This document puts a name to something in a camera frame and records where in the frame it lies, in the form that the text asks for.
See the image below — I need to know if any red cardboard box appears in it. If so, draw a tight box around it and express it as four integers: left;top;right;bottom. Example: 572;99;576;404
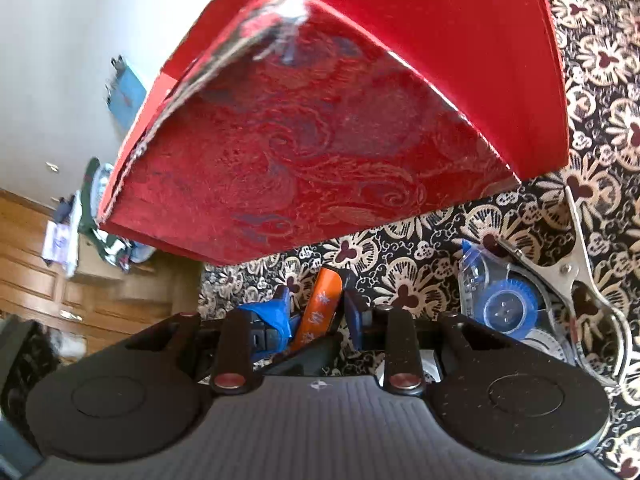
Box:
97;0;571;267

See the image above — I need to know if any wooden cabinet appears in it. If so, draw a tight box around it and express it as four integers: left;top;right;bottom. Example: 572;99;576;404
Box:
0;187;201;356

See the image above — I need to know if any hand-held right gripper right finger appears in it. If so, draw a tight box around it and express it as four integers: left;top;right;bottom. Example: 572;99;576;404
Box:
344;285;507;394

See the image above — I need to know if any blue wall calendar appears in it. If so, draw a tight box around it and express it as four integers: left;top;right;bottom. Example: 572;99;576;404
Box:
106;55;148;133

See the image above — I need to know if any metal spring clip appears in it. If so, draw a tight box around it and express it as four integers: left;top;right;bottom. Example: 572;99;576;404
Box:
492;185;632;387

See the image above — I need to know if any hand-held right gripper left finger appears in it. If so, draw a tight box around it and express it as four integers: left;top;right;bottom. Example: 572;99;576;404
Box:
122;285;295;394

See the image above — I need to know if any clear blue correction tape dispenser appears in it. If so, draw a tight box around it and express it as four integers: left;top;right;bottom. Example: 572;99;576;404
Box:
457;240;581;365

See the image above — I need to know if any pile of clothes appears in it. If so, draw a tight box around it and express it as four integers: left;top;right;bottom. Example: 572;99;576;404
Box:
42;157;156;278

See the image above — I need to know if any orange lighter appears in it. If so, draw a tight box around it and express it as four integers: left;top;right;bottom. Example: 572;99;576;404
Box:
290;267;345;353

